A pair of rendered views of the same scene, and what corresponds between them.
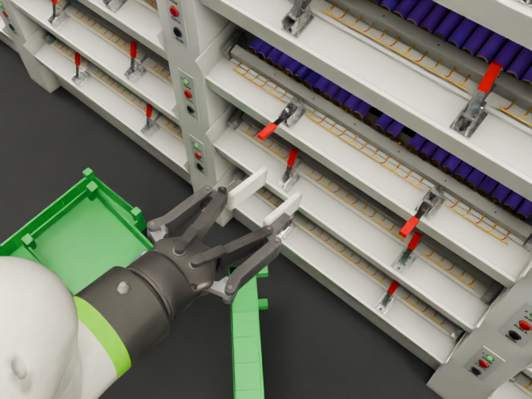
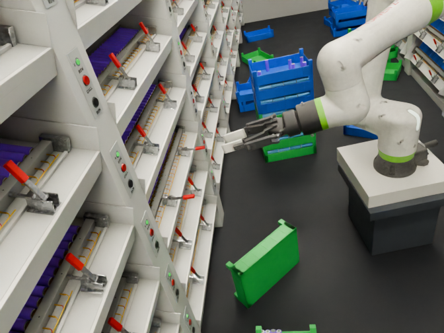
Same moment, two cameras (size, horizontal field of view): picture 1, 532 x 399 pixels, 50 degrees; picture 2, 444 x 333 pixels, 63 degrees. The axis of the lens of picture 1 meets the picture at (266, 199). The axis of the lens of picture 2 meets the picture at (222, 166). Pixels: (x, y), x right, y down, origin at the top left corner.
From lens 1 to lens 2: 1.20 m
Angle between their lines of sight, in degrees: 74
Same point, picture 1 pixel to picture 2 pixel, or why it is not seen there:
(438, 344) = (210, 207)
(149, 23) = (141, 304)
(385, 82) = (166, 124)
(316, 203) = (189, 230)
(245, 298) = (248, 259)
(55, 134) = not seen: outside the picture
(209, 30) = not seen: hidden behind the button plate
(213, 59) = not seen: hidden behind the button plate
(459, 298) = (199, 176)
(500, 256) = (191, 137)
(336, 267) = (202, 251)
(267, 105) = (170, 214)
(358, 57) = (158, 132)
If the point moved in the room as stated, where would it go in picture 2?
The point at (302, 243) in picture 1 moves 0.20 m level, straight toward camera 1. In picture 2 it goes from (200, 269) to (245, 244)
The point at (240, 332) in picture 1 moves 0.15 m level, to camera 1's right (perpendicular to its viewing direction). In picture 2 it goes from (264, 249) to (240, 228)
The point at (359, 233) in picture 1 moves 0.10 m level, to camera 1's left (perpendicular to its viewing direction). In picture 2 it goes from (194, 210) to (209, 223)
